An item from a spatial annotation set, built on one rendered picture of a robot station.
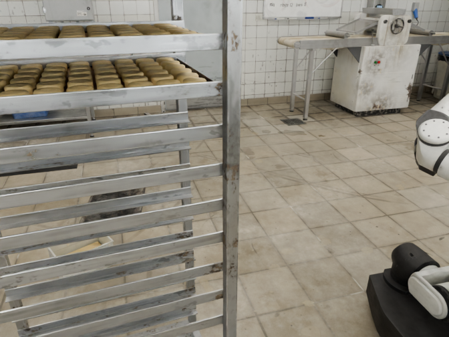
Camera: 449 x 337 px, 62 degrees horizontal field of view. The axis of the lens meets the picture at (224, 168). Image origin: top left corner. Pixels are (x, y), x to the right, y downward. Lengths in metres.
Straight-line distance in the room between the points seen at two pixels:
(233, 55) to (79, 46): 0.27
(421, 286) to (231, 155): 1.21
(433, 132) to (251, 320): 1.25
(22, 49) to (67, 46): 0.07
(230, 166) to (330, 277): 1.50
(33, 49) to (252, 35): 4.57
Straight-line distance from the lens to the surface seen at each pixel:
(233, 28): 0.73
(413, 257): 1.90
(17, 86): 0.84
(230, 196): 0.83
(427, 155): 1.04
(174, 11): 1.16
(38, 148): 0.76
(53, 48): 0.72
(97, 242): 2.41
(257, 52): 5.23
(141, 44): 0.72
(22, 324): 1.57
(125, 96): 0.73
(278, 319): 1.94
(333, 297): 2.10
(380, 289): 1.96
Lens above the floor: 1.40
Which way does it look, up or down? 25 degrees down
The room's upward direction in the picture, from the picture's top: straight up
